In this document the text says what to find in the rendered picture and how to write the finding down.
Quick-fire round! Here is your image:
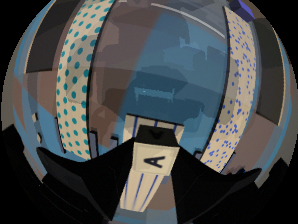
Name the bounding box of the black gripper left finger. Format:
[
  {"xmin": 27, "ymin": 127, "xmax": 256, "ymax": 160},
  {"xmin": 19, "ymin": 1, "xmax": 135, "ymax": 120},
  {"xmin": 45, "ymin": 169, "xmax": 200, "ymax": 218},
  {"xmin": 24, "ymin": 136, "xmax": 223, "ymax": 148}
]
[{"xmin": 36, "ymin": 137, "xmax": 136, "ymax": 221}]

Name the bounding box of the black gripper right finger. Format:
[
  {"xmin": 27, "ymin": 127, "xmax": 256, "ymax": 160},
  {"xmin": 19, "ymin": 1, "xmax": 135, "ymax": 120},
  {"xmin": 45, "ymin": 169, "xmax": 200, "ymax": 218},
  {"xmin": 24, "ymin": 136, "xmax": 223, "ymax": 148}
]
[{"xmin": 170, "ymin": 145, "xmax": 262, "ymax": 224}]

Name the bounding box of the beige cube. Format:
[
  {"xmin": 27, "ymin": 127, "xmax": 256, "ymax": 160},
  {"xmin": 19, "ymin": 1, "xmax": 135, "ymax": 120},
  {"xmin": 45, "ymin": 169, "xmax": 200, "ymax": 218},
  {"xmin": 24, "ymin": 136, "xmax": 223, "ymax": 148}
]
[{"xmin": 132, "ymin": 124, "xmax": 180, "ymax": 176}]

